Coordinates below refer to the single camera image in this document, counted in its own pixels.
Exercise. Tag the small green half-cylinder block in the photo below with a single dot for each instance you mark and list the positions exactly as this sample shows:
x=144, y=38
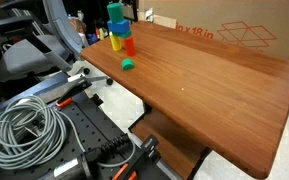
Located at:
x=127, y=64

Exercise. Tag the red cylinder block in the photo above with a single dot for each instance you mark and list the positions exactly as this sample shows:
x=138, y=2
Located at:
x=129, y=46

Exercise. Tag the yellow cylinder block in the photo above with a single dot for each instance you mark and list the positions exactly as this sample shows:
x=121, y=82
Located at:
x=115, y=42

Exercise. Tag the teal flat block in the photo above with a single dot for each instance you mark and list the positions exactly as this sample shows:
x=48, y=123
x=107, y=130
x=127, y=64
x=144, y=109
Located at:
x=125, y=34

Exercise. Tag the black clamp orange trigger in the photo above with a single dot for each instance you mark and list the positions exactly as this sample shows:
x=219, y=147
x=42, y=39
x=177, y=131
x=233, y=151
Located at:
x=147, y=150
x=73, y=87

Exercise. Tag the wooden table foot board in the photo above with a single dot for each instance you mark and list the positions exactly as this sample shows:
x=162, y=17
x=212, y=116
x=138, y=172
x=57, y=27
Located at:
x=170, y=150

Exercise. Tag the blue rectangular block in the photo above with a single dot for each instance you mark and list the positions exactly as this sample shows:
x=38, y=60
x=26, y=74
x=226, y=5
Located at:
x=119, y=26

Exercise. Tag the green cylinder block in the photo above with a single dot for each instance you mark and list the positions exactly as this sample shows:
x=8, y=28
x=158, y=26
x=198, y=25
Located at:
x=115, y=12

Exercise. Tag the brown cardboard box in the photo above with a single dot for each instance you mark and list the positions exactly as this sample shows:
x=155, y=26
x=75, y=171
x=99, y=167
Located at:
x=237, y=20

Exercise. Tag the grey office chair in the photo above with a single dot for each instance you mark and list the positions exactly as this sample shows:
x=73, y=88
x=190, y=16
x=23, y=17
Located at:
x=27, y=56

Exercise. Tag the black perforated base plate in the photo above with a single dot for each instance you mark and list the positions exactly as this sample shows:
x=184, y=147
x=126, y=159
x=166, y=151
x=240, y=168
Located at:
x=87, y=126

